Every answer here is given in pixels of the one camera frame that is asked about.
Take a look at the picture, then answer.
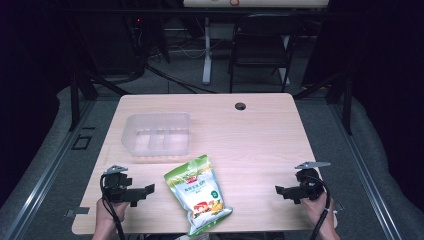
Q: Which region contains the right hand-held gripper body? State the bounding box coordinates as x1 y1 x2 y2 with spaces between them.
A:
289 161 332 202

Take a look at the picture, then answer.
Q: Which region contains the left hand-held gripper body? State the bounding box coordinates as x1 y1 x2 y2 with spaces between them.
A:
100 164 148 204

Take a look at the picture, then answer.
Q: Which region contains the person's right hand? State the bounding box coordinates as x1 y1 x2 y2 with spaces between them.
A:
301 191 335 228

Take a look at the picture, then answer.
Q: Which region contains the person's left hand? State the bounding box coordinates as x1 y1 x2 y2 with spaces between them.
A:
95 197 130 232

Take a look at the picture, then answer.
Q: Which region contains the green and white snack bag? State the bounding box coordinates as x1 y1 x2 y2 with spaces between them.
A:
163 154 234 238

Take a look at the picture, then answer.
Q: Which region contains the clear plastic container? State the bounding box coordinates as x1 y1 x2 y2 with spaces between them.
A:
120 111 192 158

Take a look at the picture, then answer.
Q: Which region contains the black metal stand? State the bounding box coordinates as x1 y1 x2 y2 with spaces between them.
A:
67 63 132 133
292 66 355 136

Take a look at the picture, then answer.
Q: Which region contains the white table leg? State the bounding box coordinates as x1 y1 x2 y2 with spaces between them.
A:
201 16 215 86

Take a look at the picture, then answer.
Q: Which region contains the black folding chair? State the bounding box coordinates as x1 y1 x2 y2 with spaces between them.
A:
227 13 305 94

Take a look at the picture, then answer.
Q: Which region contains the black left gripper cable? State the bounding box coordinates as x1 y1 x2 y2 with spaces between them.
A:
99 174 127 240

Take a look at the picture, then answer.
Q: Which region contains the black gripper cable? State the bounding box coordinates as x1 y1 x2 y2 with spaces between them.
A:
305 175 333 240
99 174 127 240

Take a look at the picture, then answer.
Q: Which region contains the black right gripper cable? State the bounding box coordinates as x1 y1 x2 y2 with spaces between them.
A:
305 175 333 240

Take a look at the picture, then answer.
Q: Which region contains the grey metal table bracket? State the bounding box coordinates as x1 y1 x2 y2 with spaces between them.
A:
64 206 91 218

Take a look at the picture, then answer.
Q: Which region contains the metal floor rail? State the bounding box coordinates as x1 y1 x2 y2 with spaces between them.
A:
328 99 406 240
0 98 98 240

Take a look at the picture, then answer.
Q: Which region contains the black floor cable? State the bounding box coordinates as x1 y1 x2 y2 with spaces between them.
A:
145 63 218 95

